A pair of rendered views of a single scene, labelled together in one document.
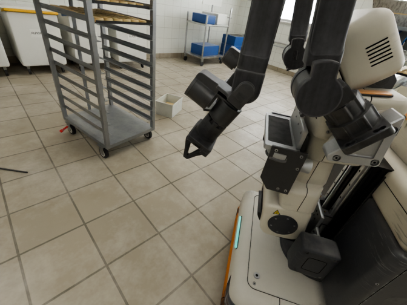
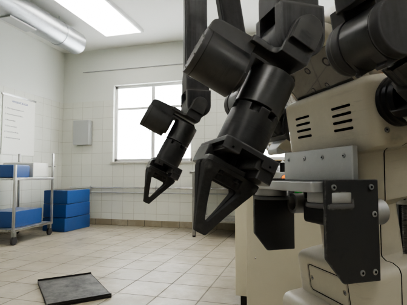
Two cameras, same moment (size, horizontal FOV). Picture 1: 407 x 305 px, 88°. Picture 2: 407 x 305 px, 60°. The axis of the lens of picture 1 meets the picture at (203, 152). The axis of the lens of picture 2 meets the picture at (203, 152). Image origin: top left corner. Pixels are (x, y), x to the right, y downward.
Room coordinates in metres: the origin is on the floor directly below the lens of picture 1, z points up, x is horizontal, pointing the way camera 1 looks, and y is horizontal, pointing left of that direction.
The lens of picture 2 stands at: (0.12, 0.22, 0.83)
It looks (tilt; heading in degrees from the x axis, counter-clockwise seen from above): 4 degrees up; 334
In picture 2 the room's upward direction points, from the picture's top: straight up
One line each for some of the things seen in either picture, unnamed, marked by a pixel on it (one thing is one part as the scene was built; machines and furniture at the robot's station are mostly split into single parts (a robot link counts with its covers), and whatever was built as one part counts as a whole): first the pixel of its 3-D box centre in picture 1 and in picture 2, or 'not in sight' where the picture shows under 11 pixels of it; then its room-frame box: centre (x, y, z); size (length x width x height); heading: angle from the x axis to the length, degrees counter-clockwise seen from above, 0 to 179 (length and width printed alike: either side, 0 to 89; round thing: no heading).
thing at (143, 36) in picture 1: (122, 29); not in sight; (1.80, 0.77, 0.87); 0.64 x 0.03 x 0.03; 59
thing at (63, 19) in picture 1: (85, 40); not in sight; (3.55, 2.12, 0.39); 0.64 x 0.54 x 0.77; 47
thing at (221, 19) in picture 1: (214, 18); (26, 170); (5.48, 0.26, 0.90); 0.44 x 0.36 x 0.20; 57
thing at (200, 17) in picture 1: (203, 18); (8, 171); (5.16, 0.46, 0.88); 0.40 x 0.30 x 0.16; 51
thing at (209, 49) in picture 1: (205, 48); (16, 216); (5.34, 0.36, 0.29); 0.56 x 0.38 x 0.20; 146
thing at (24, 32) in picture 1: (35, 40); not in sight; (3.07, 2.55, 0.39); 0.64 x 0.54 x 0.77; 49
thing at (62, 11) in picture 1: (65, 11); not in sight; (1.47, 0.97, 0.96); 0.64 x 0.03 x 0.03; 59
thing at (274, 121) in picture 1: (284, 143); (310, 206); (0.64, -0.27, 0.77); 0.28 x 0.16 x 0.22; 171
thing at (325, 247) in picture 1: (289, 225); not in sight; (0.56, -0.38, 0.45); 0.28 x 0.27 x 0.25; 171
